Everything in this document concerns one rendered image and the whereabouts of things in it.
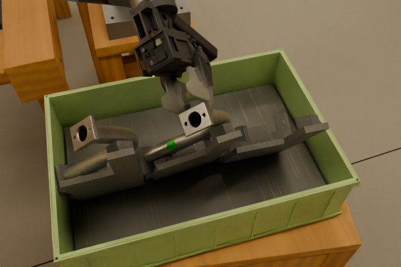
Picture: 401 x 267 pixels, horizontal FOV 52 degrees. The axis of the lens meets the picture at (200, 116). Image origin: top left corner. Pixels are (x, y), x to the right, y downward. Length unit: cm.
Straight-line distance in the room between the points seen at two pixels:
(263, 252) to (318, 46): 184
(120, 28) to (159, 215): 61
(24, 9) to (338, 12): 207
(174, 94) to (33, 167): 151
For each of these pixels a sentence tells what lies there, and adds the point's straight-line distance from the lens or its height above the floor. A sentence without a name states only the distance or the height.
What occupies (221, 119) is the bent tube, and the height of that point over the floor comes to 114.
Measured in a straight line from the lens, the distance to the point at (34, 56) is 126.
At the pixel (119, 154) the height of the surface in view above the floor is 115.
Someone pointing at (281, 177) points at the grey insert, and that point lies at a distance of 100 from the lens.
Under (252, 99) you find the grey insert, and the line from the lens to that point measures 114.
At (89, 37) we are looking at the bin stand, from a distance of 197.
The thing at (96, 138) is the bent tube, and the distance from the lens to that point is 65.
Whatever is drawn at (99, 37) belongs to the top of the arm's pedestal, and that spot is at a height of 85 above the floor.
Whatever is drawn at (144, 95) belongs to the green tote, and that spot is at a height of 90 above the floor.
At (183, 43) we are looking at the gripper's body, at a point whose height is 125.
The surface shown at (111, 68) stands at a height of 75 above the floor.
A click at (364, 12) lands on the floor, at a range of 300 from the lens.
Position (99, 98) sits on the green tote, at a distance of 106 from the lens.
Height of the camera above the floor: 170
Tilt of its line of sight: 52 degrees down
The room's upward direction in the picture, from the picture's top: straight up
